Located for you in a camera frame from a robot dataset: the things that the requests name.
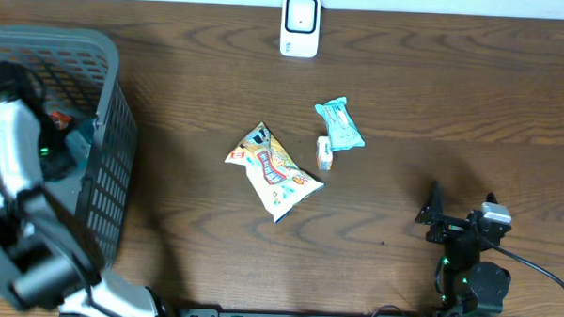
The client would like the red Top chocolate bar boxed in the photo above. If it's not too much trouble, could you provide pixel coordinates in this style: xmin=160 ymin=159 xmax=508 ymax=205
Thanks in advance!
xmin=49 ymin=110 xmax=72 ymax=131

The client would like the teal wet wipes pack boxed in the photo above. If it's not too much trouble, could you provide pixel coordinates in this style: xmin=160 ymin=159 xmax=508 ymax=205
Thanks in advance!
xmin=315 ymin=97 xmax=366 ymax=151

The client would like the small orange white box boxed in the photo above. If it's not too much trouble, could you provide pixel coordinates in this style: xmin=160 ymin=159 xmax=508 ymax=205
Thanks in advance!
xmin=316 ymin=136 xmax=334 ymax=170

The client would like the yellow snack chip bag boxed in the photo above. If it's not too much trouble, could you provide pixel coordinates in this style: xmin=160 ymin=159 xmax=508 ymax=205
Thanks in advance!
xmin=225 ymin=122 xmax=324 ymax=222

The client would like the blue mouthwash bottle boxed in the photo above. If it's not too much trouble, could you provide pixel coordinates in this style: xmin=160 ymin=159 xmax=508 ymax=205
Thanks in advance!
xmin=65 ymin=119 xmax=94 ymax=167

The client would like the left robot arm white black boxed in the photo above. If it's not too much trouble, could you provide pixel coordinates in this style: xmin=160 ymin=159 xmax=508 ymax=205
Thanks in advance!
xmin=0 ymin=61 xmax=173 ymax=317

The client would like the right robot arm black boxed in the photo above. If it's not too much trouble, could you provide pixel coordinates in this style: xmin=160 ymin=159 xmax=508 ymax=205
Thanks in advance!
xmin=415 ymin=181 xmax=512 ymax=317

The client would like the white black barcode scanner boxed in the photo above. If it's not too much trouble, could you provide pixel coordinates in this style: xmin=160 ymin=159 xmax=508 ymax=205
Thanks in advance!
xmin=279 ymin=0 xmax=322 ymax=58

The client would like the grey plastic shopping basket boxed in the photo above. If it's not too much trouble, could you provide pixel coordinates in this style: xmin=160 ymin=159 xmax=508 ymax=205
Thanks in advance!
xmin=0 ymin=25 xmax=138 ymax=269

